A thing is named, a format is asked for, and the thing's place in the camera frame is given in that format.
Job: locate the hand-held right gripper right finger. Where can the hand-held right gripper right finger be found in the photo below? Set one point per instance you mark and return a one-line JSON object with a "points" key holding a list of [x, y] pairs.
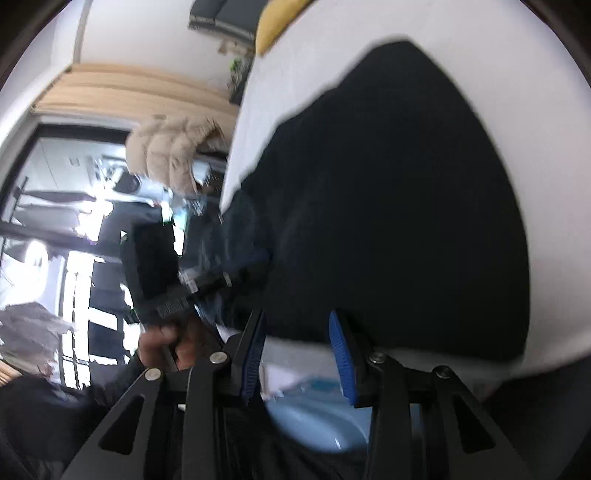
{"points": [[340, 355]]}

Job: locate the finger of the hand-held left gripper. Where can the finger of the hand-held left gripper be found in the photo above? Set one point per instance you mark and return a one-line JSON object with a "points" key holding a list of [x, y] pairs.
{"points": [[221, 281]]}

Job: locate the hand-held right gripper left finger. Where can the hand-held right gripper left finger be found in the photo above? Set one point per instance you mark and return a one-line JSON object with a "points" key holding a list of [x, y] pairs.
{"points": [[254, 355]]}

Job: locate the black denim pants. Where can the black denim pants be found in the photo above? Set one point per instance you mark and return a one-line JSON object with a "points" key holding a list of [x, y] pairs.
{"points": [[392, 207]]}

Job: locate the person's left forearm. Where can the person's left forearm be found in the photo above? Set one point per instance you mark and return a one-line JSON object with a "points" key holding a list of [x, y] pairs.
{"points": [[55, 415]]}

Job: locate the person's left hand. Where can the person's left hand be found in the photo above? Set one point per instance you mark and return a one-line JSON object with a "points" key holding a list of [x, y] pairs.
{"points": [[189, 344]]}

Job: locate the light blue cloth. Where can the light blue cloth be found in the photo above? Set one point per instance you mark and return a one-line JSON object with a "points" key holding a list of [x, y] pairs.
{"points": [[314, 415]]}

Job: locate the beige puffer jacket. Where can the beige puffer jacket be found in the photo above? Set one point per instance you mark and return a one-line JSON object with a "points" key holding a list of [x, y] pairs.
{"points": [[171, 147]]}

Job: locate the grey hanging cloth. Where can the grey hanging cloth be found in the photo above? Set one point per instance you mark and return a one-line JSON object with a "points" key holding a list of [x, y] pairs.
{"points": [[32, 332]]}

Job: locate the yellow pillow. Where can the yellow pillow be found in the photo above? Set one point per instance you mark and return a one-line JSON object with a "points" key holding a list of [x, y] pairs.
{"points": [[277, 23]]}

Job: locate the bed with white sheet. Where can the bed with white sheet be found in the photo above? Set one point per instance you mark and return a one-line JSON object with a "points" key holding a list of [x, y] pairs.
{"points": [[531, 92]]}

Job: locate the black glass door frame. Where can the black glass door frame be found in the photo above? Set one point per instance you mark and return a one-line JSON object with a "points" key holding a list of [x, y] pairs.
{"points": [[46, 233]]}

